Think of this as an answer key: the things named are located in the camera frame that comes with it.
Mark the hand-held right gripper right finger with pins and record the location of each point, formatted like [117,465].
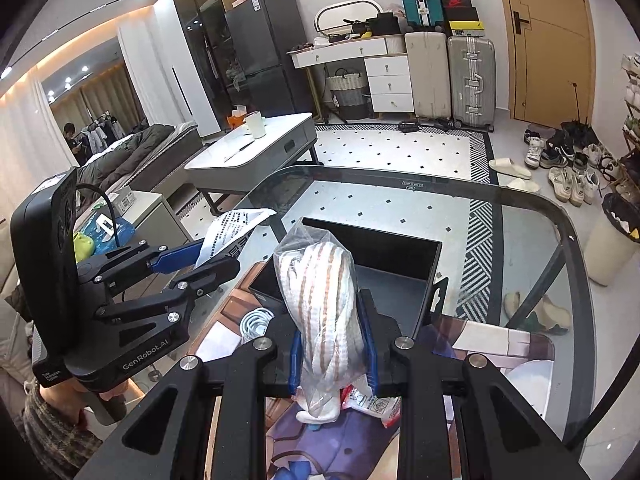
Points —
[370,355]

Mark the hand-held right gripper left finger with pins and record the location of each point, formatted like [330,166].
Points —
[296,360]

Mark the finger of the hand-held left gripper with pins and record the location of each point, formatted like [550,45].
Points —
[172,260]
[220,270]

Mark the white socks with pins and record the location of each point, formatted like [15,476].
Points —
[230,232]

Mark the red white packet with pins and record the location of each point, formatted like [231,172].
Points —
[372,405]

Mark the black box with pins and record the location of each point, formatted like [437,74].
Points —
[390,290]

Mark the person's left forearm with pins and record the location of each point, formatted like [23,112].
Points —
[55,440]

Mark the person's left hand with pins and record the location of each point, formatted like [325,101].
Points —
[116,393]

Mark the grey low cabinet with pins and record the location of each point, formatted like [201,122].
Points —
[160,225]

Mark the blue plastic bag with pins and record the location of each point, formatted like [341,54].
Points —
[107,240]

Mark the printed desk mat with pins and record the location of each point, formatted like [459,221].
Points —
[325,452]

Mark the bed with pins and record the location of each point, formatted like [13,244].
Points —
[160,152]

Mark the dark duvet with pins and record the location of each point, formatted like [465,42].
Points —
[130,157]

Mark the pen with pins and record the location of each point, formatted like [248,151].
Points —
[240,151]

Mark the white sheer curtain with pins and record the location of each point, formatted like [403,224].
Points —
[25,140]

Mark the white grey coffee table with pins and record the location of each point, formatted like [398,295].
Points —
[270,145]

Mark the rack of hanging clothes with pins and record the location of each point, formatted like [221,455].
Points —
[107,130]

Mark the white cup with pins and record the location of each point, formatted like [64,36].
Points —
[256,126]

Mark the orange tissue box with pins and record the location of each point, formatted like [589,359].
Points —
[236,120]

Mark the beige green house slipper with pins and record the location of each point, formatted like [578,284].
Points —
[552,315]
[517,305]

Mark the brown curtain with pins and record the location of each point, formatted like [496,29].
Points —
[115,95]

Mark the black white patterned rug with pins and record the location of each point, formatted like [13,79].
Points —
[400,150]

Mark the glass door cabinet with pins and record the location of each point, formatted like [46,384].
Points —
[195,50]

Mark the woven basket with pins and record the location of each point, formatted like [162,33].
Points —
[347,92]

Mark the dark grey fridge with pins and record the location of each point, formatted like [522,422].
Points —
[270,50]

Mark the small black appliance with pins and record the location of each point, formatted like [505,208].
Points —
[407,126]

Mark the white vanity desk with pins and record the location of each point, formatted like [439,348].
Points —
[390,80]

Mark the white trash bin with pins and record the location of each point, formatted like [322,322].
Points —
[610,250]

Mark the pile of shoes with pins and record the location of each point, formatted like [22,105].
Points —
[565,175]

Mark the beige suitcase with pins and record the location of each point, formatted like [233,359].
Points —
[425,75]

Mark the oval white mirror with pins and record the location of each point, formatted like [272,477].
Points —
[345,16]

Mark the silver suitcase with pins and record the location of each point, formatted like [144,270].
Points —
[470,80]

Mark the black handbag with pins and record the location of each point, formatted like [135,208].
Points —
[382,24]

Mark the black umbrella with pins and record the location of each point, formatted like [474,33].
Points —
[580,127]

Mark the wooden shoe rack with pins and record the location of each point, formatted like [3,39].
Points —
[627,160]

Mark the black yellow shoebox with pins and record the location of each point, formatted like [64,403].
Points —
[466,28]

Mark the wooden door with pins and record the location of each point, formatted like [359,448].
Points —
[555,60]

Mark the black red shoebox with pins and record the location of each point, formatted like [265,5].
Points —
[456,1]

